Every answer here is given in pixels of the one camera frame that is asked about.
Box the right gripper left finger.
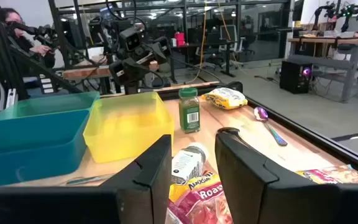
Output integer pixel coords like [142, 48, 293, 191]
[100, 134, 173, 224]

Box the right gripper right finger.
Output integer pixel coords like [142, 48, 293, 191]
[214, 126, 338, 224]

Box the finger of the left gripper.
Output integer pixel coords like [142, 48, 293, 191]
[108, 58, 127, 86]
[152, 36, 170, 65]

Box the white-label glass spice jar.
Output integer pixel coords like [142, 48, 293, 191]
[170, 142, 209, 185]

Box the red roast noodle packet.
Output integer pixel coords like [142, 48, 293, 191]
[165, 169, 234, 224]

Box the green oregano spice jar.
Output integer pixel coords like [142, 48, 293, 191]
[178, 87, 201, 134]

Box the blue yellow ramen packet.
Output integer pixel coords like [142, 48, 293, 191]
[295, 164, 358, 185]

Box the yellow snack bag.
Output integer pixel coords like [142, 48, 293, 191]
[201, 86, 249, 111]

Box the red container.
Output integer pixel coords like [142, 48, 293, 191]
[174, 32, 186, 47]

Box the wooden background bench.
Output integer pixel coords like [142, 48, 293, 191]
[62, 60, 160, 81]

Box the yellow plastic bin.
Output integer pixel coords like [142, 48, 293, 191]
[82, 91, 175, 164]

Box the plain silver metal spoon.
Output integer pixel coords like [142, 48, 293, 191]
[65, 174, 115, 187]

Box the white office chair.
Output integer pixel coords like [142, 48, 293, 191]
[218, 24, 246, 70]

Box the iridescent rainbow metal spoon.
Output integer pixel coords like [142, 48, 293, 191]
[253, 106, 288, 147]

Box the person's hand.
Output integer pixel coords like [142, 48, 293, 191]
[29, 45, 53, 57]

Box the teal plastic bin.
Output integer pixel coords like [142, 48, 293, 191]
[0, 108, 90, 190]

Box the person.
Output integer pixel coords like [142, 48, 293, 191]
[0, 7, 57, 69]

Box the computer tower purple light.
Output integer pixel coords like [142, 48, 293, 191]
[279, 59, 314, 95]

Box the grey-legged wooden workbench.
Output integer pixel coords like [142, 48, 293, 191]
[287, 37, 358, 103]

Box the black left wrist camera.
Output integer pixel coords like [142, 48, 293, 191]
[117, 27, 143, 52]

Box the yellow hanging cable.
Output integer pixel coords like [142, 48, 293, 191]
[197, 0, 208, 74]

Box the black frame clamp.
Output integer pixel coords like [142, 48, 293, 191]
[224, 81, 244, 94]

